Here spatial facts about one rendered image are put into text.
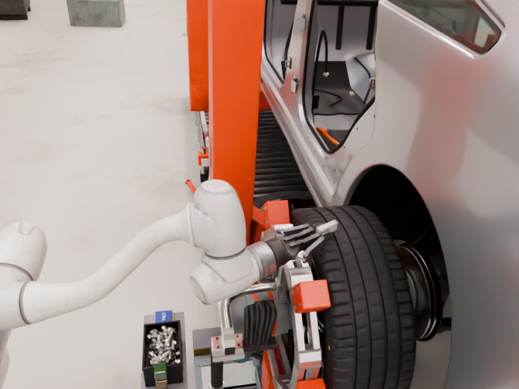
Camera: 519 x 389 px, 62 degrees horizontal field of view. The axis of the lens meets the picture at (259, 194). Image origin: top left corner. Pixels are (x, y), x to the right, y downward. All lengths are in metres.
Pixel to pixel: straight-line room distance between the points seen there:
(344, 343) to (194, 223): 0.51
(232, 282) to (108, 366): 1.49
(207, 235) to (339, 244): 0.43
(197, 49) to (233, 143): 1.94
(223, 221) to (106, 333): 1.70
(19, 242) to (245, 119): 0.79
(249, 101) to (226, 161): 0.24
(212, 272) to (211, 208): 0.16
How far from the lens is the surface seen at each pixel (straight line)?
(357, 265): 1.22
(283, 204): 1.45
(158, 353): 1.72
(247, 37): 1.44
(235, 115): 1.53
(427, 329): 1.55
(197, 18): 3.39
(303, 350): 1.21
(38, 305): 1.14
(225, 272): 1.01
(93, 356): 2.49
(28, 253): 1.27
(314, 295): 1.12
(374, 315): 1.21
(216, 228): 0.95
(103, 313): 2.66
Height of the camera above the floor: 1.95
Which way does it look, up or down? 34 degrees down
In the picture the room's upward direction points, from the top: 4 degrees clockwise
